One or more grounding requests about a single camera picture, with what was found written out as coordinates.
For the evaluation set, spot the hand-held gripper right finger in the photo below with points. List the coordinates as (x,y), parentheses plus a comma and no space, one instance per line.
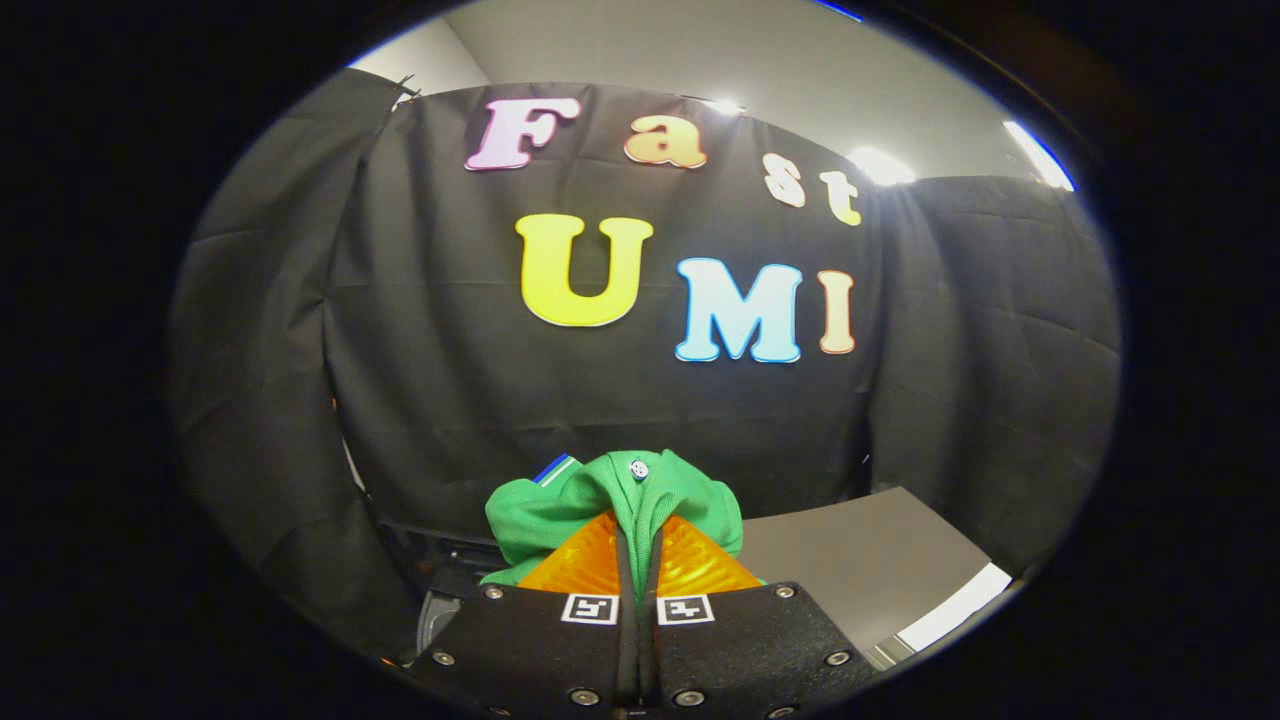
(740,650)

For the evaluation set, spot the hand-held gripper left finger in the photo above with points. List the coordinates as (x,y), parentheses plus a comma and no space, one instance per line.
(540,650)

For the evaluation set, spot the grey washing machine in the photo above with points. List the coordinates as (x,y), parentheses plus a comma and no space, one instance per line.
(435,620)

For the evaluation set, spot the green polo shirt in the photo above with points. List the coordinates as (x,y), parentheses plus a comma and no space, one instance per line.
(600,490)

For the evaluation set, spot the beige cabinet with dark top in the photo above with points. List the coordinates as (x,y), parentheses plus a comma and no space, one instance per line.
(850,570)

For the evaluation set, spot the black backdrop cloth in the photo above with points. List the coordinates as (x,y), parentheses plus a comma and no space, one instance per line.
(450,350)

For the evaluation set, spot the small ceiling light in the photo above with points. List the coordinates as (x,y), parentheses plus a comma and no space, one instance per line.
(880,166)

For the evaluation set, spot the round ceiling light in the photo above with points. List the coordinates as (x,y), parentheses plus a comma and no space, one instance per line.
(722,106)

